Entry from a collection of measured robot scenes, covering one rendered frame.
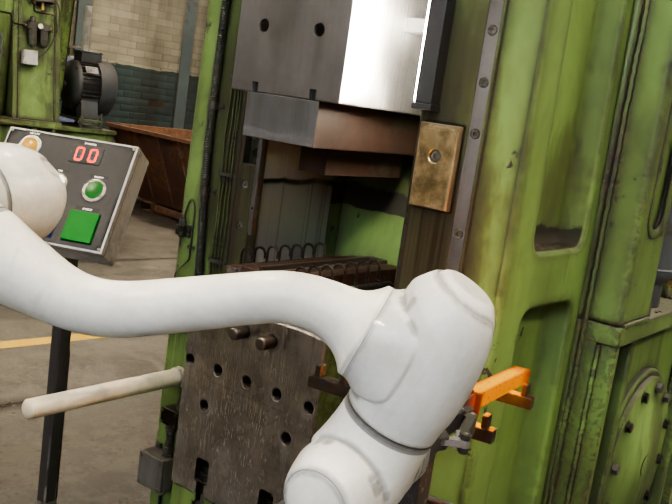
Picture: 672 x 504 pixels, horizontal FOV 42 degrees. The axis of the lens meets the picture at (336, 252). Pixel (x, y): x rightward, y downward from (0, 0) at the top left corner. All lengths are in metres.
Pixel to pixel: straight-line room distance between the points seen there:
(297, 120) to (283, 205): 0.39
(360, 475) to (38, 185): 0.55
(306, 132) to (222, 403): 0.61
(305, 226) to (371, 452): 1.41
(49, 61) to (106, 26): 4.07
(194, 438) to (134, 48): 9.27
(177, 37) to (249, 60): 9.47
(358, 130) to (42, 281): 1.07
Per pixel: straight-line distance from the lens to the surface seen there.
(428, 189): 1.76
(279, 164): 2.11
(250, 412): 1.86
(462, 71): 1.76
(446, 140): 1.74
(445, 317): 0.81
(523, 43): 1.72
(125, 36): 10.96
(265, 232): 2.11
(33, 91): 6.73
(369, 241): 2.27
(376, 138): 1.95
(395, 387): 0.83
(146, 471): 2.38
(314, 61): 1.79
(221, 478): 1.96
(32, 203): 1.13
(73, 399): 2.07
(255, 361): 1.83
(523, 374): 1.53
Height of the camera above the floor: 1.36
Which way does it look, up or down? 10 degrees down
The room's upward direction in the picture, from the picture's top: 8 degrees clockwise
